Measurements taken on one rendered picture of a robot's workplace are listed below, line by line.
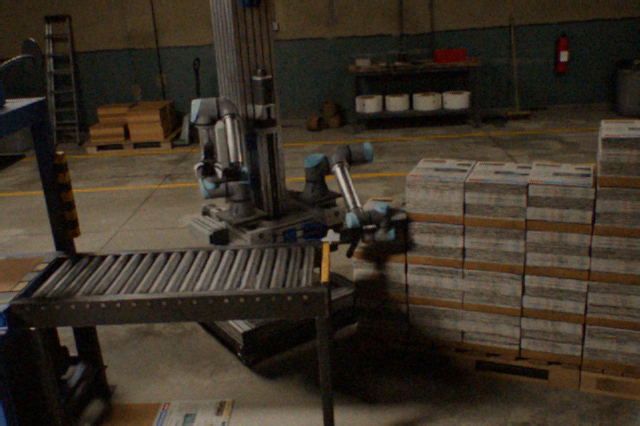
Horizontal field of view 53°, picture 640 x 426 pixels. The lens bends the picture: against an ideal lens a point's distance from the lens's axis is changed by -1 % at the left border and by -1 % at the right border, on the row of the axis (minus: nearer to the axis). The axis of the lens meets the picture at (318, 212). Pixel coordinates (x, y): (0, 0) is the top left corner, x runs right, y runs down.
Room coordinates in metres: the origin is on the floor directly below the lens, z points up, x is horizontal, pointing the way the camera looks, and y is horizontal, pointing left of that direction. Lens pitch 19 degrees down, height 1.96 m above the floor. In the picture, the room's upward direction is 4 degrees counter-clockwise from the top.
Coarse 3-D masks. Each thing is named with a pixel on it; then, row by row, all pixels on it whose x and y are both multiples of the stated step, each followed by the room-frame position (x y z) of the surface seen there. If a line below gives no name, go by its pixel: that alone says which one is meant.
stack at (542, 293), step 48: (432, 240) 2.99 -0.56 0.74; (480, 240) 2.90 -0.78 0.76; (528, 240) 2.81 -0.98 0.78; (576, 240) 2.73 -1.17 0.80; (384, 288) 3.08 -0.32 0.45; (432, 288) 2.98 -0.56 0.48; (480, 288) 2.88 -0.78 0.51; (528, 288) 2.80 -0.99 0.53; (576, 288) 2.72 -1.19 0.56; (432, 336) 2.98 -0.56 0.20; (480, 336) 2.89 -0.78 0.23; (528, 336) 2.79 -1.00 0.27; (576, 336) 2.71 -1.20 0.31; (576, 384) 2.70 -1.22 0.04
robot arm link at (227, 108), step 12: (228, 108) 3.30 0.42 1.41; (228, 120) 3.27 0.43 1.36; (228, 132) 3.22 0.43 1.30; (228, 144) 3.18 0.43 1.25; (240, 144) 3.19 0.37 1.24; (228, 156) 3.15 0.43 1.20; (240, 156) 3.14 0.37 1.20; (228, 168) 3.08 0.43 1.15; (240, 168) 3.08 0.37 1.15; (228, 180) 3.06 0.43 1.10; (240, 180) 3.07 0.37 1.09
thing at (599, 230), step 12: (600, 180) 2.69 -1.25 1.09; (612, 180) 2.67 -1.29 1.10; (624, 180) 2.65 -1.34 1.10; (636, 180) 2.63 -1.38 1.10; (600, 228) 2.68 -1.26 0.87; (612, 228) 2.66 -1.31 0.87; (624, 228) 2.64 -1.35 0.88; (600, 276) 2.67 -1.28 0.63; (612, 276) 2.65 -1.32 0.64; (624, 276) 2.63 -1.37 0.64; (600, 324) 2.67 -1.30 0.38; (612, 324) 2.65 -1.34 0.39; (624, 324) 2.63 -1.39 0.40; (636, 324) 2.61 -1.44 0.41; (588, 360) 2.68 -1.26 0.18; (636, 372) 2.60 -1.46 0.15
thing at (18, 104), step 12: (0, 108) 2.94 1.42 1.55; (12, 108) 2.88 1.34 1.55; (24, 108) 2.95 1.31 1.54; (36, 108) 3.06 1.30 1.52; (0, 120) 2.72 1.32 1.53; (12, 120) 2.82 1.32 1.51; (24, 120) 2.93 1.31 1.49; (36, 120) 3.04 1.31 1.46; (0, 132) 2.70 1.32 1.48; (12, 132) 2.80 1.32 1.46
